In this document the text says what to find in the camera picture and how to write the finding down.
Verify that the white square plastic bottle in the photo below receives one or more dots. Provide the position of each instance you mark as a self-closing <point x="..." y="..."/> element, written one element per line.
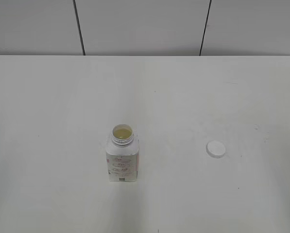
<point x="122" y="154"/>

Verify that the white screw cap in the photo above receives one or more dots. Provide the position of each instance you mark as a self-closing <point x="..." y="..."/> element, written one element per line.
<point x="215" y="149"/>

